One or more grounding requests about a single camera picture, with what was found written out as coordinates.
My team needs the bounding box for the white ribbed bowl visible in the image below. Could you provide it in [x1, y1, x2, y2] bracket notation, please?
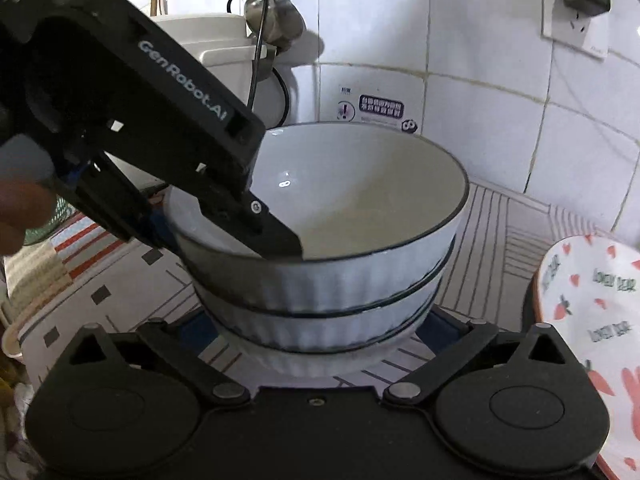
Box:
[235, 317, 426, 376]
[192, 240, 457, 352]
[167, 122, 470, 311]

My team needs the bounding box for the white wall socket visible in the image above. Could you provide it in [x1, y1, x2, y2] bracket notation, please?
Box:
[541, 0, 612, 61]

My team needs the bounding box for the white strawberry print plate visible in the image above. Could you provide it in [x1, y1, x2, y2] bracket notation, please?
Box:
[531, 234, 640, 480]

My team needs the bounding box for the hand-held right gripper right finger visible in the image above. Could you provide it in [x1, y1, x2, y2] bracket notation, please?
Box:
[382, 305, 585, 404]

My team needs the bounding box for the person's left hand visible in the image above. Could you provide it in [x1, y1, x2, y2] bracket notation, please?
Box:
[0, 180, 57, 259]

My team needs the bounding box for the black rice cooker cable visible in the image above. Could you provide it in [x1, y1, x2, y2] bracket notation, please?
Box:
[227, 0, 292, 129]

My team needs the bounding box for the wall warning sticker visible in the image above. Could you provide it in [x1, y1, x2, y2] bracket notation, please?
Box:
[334, 85, 420, 135]

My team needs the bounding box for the beige towel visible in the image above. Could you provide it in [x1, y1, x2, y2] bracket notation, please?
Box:
[4, 240, 72, 322]

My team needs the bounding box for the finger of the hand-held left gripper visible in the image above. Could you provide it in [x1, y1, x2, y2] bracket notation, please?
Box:
[54, 151, 181, 257]
[189, 162, 304, 261]

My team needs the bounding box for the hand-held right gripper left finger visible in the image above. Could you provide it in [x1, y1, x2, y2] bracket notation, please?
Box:
[65, 307, 251, 404]

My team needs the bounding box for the white rice cooker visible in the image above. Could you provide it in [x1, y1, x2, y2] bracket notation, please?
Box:
[150, 14, 302, 131]

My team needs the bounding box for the steel ladle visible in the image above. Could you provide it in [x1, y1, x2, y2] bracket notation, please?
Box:
[244, 0, 307, 47]

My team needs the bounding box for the green basket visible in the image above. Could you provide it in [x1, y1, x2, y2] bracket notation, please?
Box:
[22, 197, 74, 247]

